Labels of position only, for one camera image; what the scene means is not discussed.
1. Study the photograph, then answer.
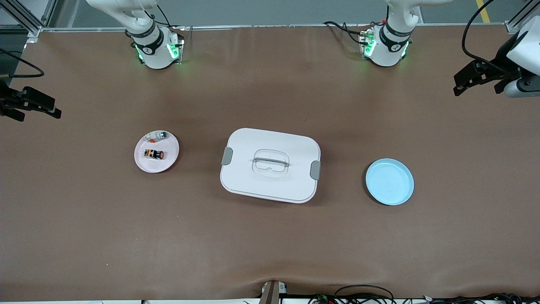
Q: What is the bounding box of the white lidded storage box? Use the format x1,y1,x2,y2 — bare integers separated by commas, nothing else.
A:
220,128,321,204

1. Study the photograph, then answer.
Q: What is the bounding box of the light blue round plate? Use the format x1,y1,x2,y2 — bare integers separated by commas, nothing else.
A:
365,158,415,206

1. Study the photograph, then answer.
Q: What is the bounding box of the pink round plate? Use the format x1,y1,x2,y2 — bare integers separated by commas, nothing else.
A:
134,130,180,174

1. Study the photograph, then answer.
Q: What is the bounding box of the brown table mat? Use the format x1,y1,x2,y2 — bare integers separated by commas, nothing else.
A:
0,23,540,301

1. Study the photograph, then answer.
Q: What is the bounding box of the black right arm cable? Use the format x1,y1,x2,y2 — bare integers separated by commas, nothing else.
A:
0,48,45,79

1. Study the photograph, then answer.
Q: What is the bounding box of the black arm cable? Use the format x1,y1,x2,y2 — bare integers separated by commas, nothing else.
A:
0,48,45,79
462,0,513,70

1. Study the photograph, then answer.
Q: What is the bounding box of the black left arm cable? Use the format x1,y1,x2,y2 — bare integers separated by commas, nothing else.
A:
462,0,513,70

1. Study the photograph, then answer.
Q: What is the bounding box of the aluminium frame profile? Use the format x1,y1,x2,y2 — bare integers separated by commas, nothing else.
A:
0,0,57,38
504,0,540,34

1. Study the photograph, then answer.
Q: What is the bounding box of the black left base cable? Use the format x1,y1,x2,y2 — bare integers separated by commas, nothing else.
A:
324,19,384,45

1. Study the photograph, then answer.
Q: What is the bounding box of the black base cable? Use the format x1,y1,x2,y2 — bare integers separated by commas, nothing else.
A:
143,4,186,30
324,19,384,45

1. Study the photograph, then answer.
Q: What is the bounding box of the black right base cable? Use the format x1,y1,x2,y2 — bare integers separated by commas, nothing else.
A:
143,4,186,30

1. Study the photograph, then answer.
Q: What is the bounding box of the silver table edge rail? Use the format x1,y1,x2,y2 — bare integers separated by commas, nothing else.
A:
40,23,507,32

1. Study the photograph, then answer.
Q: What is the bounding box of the clear box lid handle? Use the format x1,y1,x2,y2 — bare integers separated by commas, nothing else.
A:
252,149,290,178

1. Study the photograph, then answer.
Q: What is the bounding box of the black looped cable bundle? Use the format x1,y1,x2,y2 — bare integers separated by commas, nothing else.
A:
308,285,395,304

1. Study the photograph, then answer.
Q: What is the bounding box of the metal table edge bracket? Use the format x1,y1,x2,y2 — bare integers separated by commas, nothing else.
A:
259,280,287,304

